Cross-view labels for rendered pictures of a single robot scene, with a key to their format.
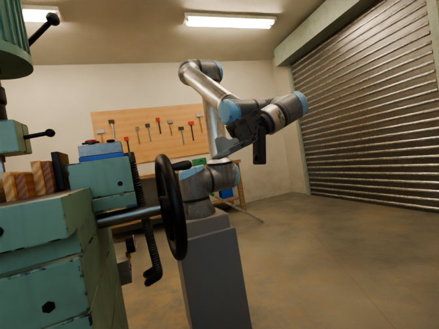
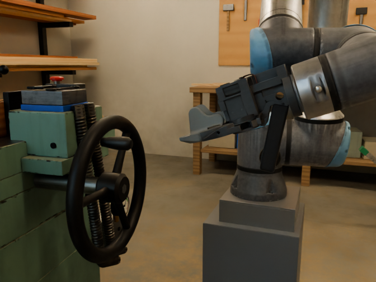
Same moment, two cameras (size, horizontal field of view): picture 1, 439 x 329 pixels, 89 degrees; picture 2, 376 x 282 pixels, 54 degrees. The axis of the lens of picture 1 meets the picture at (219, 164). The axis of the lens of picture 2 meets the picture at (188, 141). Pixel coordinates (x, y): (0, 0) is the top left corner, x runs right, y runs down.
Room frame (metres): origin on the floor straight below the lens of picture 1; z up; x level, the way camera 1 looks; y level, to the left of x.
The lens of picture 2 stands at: (0.16, -0.40, 1.05)
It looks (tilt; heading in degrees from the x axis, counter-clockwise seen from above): 12 degrees down; 38
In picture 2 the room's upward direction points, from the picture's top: straight up
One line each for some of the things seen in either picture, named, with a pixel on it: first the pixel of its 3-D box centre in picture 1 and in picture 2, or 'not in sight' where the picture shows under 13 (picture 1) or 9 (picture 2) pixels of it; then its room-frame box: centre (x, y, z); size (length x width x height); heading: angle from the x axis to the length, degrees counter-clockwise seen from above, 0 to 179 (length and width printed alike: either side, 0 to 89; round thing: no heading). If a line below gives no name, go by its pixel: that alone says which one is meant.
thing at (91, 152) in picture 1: (101, 151); (59, 94); (0.61, 0.31, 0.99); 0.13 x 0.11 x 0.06; 21
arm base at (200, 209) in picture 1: (197, 205); (258, 178); (1.25, 0.16, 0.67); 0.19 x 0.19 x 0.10
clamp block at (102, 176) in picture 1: (104, 177); (59, 128); (0.60, 0.31, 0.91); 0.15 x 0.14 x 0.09; 21
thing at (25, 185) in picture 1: (44, 183); not in sight; (0.56, 0.44, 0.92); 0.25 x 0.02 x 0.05; 21
